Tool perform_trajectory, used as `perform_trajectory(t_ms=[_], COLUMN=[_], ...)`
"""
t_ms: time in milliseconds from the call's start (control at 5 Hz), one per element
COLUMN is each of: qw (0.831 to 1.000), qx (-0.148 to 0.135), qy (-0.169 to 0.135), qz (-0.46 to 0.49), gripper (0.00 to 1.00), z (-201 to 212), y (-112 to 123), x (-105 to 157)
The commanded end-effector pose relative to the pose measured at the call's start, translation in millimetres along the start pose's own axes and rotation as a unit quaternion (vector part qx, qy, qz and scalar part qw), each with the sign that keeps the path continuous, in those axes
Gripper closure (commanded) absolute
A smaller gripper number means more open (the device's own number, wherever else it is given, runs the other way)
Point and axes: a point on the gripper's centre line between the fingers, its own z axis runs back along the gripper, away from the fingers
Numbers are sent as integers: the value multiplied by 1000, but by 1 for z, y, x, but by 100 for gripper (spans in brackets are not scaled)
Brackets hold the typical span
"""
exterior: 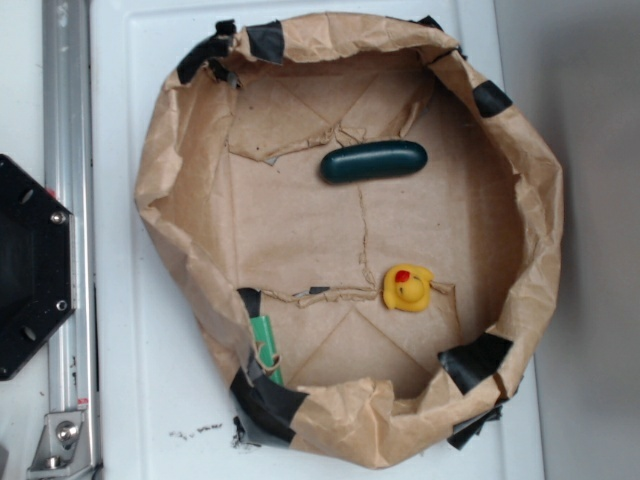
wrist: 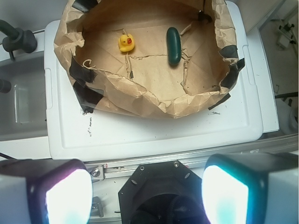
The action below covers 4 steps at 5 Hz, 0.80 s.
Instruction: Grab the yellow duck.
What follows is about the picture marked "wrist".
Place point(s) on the crumpled brown paper bag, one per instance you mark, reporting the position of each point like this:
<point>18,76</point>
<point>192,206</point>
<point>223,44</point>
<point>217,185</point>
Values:
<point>141,82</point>

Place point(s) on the white plastic bin lid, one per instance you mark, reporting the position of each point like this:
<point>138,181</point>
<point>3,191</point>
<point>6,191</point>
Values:
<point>109,136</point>

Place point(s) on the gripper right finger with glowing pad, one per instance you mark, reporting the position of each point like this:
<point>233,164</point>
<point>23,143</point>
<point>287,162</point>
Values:
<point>260,188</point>

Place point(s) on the yellow rubber duck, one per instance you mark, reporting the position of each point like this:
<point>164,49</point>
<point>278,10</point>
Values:
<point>126,43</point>

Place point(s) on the silver corner bracket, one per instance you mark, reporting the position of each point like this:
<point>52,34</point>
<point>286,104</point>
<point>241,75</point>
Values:
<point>96,172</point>

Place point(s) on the black octagonal mount plate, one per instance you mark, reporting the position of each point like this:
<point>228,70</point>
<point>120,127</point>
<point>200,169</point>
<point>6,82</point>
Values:
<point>162,193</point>

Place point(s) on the dark grey knob clamp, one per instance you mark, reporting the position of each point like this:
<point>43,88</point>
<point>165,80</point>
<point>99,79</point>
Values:
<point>16,39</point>

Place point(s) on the translucent plastic container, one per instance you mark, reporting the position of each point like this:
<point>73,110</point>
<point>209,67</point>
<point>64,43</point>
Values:
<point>22,98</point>

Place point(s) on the dark green oblong object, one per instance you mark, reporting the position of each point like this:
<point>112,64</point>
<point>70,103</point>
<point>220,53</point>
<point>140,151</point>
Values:
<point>173,46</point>

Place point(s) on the aluminium extrusion rail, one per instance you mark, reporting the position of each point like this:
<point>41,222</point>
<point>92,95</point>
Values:
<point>195,158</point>

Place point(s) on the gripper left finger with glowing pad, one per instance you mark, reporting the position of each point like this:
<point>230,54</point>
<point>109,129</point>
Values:
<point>45,191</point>

